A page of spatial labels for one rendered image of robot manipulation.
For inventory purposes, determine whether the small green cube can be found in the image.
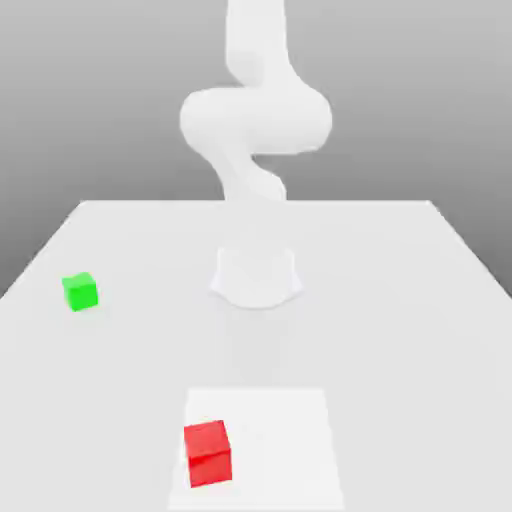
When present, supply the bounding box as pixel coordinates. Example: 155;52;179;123
61;271;100;313

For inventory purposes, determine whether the small red cube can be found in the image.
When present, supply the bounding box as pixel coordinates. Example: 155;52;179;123
183;419;234;489

